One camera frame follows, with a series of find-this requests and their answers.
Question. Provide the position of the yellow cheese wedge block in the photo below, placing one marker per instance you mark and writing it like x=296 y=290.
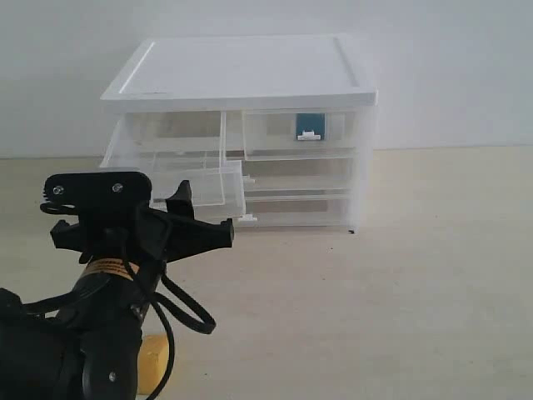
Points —
x=151 y=363

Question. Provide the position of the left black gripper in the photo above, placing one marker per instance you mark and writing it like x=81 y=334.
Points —
x=169 y=235

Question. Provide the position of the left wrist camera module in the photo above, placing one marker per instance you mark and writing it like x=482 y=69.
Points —
x=81 y=192

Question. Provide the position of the bottom wide clear drawer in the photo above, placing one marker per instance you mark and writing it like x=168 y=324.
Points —
x=318 y=212

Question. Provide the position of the middle wide clear drawer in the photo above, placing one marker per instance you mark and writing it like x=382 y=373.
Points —
x=298 y=175

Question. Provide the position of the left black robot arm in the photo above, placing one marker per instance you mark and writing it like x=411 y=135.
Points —
x=85 y=344

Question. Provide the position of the wide clear drawer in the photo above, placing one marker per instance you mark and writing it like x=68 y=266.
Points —
x=318 y=212
x=298 y=175

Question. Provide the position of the white bottle teal label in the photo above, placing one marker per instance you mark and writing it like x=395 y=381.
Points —
x=320 y=126

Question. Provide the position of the white plastic drawer cabinet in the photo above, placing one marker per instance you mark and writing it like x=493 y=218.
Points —
x=239 y=75

